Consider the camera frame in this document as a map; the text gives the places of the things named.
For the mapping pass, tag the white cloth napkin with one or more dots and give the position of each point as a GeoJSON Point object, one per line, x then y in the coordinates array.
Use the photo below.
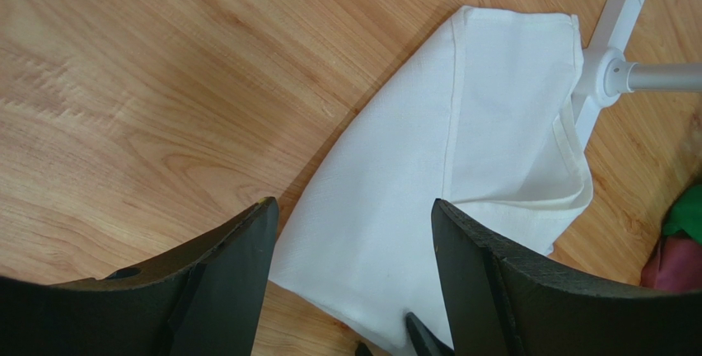
{"type": "Point", "coordinates": [479, 116]}

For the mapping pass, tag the maroon shirt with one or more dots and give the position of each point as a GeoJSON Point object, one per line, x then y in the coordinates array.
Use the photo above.
{"type": "Point", "coordinates": [674, 266]}

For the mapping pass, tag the green shirt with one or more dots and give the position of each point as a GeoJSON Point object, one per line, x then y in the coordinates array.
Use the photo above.
{"type": "Point", "coordinates": [685, 215]}

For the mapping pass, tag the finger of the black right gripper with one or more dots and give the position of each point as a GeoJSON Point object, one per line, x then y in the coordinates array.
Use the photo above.
{"type": "Point", "coordinates": [362, 350]}
{"type": "Point", "coordinates": [424, 342]}

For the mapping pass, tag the white clothes rack stand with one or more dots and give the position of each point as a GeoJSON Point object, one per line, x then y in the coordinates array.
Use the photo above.
{"type": "Point", "coordinates": [607, 74]}

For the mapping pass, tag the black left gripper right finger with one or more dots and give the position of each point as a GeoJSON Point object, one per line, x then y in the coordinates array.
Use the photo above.
{"type": "Point", "coordinates": [502, 298]}

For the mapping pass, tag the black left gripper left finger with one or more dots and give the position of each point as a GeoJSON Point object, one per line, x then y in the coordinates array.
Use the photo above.
{"type": "Point", "coordinates": [203, 297]}

